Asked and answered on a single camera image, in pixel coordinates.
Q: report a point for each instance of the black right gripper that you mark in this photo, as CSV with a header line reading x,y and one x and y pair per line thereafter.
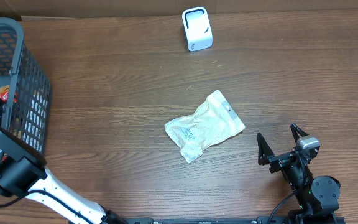
x,y
265,153

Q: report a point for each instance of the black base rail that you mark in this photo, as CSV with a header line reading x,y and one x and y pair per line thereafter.
x,y
228,221

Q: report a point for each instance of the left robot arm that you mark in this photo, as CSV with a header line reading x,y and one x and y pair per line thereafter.
x,y
24,174

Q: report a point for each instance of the red snack packet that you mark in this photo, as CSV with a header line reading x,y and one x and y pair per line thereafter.
x,y
4,93

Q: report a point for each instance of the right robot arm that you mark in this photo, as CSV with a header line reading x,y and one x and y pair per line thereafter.
x,y
317,197

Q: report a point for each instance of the grey plastic mesh basket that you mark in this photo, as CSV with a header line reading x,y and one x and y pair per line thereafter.
x,y
29,90

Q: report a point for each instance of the white barcode scanner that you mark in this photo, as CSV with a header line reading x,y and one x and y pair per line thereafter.
x,y
197,28

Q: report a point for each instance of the beige resealable pouch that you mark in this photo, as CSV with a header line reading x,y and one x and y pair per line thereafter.
x,y
213,122

